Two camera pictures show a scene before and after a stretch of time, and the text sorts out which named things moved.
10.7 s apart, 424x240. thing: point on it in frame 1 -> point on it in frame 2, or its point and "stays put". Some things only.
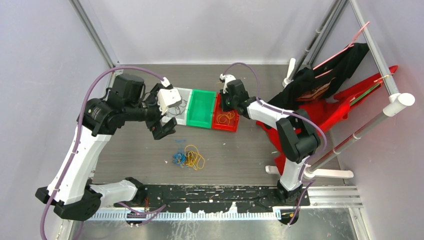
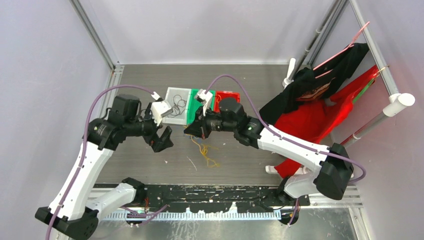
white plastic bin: (179, 111) stays put
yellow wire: (193, 159) -> (210, 162)
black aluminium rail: (252, 199) stays put
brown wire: (180, 106) stays put
